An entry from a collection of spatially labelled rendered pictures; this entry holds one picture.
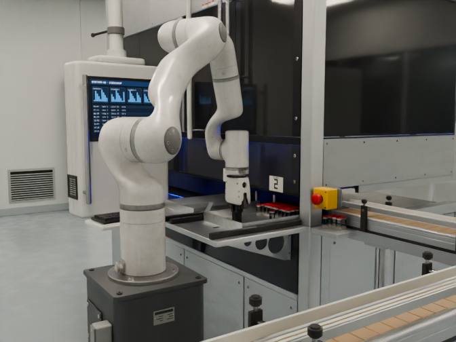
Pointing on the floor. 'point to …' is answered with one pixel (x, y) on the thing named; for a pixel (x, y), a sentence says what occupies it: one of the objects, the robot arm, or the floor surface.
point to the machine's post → (311, 149)
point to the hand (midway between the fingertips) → (237, 217)
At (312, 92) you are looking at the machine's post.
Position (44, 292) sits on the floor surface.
